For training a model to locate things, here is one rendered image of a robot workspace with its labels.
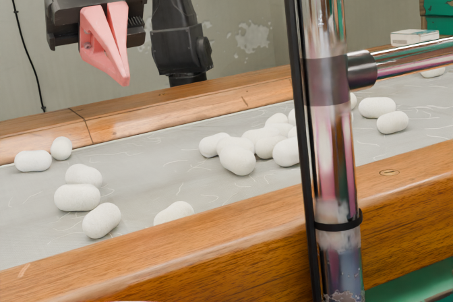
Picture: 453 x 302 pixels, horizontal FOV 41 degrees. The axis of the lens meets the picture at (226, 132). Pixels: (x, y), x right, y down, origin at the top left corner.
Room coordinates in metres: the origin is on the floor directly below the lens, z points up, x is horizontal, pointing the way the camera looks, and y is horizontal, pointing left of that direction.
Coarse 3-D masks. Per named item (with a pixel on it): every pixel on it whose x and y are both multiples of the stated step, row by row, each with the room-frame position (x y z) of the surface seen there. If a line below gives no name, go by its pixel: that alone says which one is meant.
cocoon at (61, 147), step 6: (60, 138) 0.57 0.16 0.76; (66, 138) 0.57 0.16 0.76; (54, 144) 0.56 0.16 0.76; (60, 144) 0.55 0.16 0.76; (66, 144) 0.56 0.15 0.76; (54, 150) 0.55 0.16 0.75; (60, 150) 0.55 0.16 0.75; (66, 150) 0.55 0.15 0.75; (54, 156) 0.55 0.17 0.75; (60, 156) 0.55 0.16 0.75; (66, 156) 0.56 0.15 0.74
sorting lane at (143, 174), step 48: (384, 96) 0.66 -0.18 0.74; (432, 96) 0.63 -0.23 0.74; (96, 144) 0.60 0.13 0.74; (144, 144) 0.58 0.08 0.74; (192, 144) 0.56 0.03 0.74; (384, 144) 0.48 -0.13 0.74; (0, 192) 0.48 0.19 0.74; (48, 192) 0.47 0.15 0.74; (144, 192) 0.44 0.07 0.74; (192, 192) 0.42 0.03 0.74; (240, 192) 0.41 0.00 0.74; (0, 240) 0.38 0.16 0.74; (48, 240) 0.37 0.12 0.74; (96, 240) 0.36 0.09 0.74
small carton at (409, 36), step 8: (392, 32) 0.87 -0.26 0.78; (400, 32) 0.86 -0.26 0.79; (408, 32) 0.85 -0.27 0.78; (416, 32) 0.83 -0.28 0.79; (424, 32) 0.82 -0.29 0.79; (432, 32) 0.83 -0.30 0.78; (392, 40) 0.87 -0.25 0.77; (400, 40) 0.85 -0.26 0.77; (408, 40) 0.84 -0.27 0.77; (416, 40) 0.82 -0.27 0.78; (424, 40) 0.82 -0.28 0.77
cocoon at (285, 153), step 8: (296, 136) 0.46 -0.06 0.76; (280, 144) 0.45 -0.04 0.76; (288, 144) 0.45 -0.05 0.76; (296, 144) 0.45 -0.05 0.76; (272, 152) 0.46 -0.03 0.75; (280, 152) 0.45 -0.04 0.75; (288, 152) 0.45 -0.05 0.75; (296, 152) 0.45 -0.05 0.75; (280, 160) 0.45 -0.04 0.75; (288, 160) 0.45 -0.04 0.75; (296, 160) 0.45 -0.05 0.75
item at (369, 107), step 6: (360, 102) 0.58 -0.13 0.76; (366, 102) 0.57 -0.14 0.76; (372, 102) 0.57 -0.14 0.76; (378, 102) 0.56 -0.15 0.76; (384, 102) 0.56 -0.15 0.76; (390, 102) 0.56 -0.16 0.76; (360, 108) 0.57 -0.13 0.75; (366, 108) 0.57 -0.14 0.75; (372, 108) 0.56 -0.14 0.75; (378, 108) 0.56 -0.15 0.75; (384, 108) 0.56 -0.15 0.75; (390, 108) 0.56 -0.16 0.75; (366, 114) 0.57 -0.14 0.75; (372, 114) 0.56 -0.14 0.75; (378, 114) 0.56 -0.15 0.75; (384, 114) 0.56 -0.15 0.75
